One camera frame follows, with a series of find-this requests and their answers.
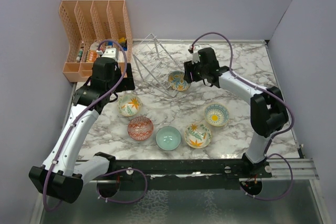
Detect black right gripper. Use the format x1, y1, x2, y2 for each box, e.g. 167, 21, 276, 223
184, 59, 208, 83

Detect blue yellow floral bowl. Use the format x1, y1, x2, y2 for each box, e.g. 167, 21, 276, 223
168, 71, 191, 91

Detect red patterned bowl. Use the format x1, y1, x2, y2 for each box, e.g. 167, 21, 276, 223
128, 116, 154, 141

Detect yellow sun blue bowl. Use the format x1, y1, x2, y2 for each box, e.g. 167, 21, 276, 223
204, 103, 229, 127

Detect plain teal bowl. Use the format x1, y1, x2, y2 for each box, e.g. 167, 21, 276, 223
155, 126, 182, 151

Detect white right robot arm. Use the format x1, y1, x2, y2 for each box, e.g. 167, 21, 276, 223
184, 47, 289, 177

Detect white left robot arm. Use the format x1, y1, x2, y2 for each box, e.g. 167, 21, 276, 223
28, 57, 135, 203

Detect orange flower bowl left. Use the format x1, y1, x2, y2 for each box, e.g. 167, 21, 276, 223
117, 94, 142, 117

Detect orange flower bowl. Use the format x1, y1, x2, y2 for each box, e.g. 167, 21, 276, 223
117, 94, 142, 117
184, 123, 212, 149

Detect items in organizer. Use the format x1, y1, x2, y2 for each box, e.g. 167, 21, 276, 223
76, 37, 127, 63

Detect orange flower bowl right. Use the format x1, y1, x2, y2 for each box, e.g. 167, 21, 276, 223
184, 123, 212, 149

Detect orange plastic file organizer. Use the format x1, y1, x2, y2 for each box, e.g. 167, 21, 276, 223
59, 0, 133, 83

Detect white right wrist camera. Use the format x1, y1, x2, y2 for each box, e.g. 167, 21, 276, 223
192, 51, 200, 64

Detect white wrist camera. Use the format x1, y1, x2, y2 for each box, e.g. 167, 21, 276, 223
192, 51, 200, 64
102, 48, 119, 61

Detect white wire dish rack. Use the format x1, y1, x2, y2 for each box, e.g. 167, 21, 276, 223
133, 33, 184, 98

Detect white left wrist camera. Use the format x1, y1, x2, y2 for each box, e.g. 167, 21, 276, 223
102, 48, 119, 61

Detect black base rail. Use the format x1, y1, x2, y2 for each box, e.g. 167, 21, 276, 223
99, 159, 271, 191

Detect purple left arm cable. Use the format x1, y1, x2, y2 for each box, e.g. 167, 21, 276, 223
43, 39, 128, 212

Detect aluminium rail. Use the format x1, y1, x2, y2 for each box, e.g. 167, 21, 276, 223
268, 158, 319, 180

